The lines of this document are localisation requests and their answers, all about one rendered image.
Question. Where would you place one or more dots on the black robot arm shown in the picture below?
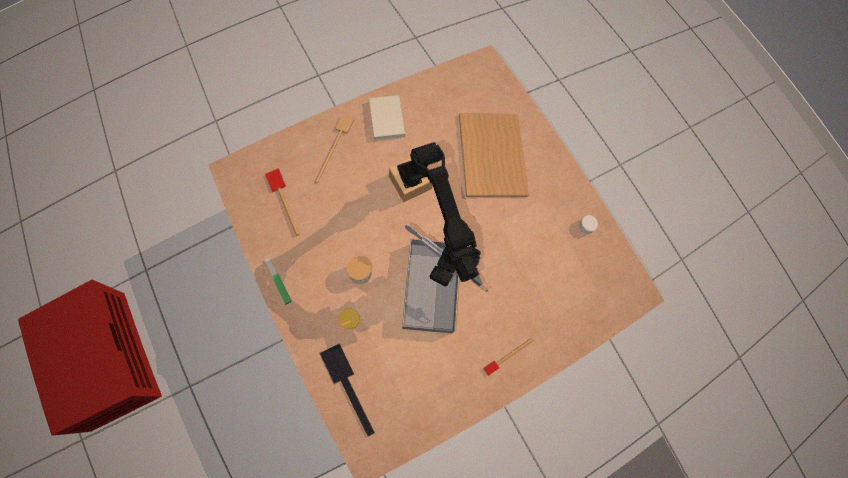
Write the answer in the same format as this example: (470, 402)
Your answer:
(456, 231)

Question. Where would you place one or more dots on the grey roasting tin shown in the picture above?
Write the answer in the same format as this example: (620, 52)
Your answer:
(429, 306)

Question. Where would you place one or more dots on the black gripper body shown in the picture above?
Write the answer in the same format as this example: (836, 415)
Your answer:
(440, 275)

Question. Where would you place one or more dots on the beige short cylinder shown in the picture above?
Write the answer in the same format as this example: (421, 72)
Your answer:
(588, 224)

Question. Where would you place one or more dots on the black spatula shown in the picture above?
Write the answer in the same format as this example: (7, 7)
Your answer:
(339, 369)

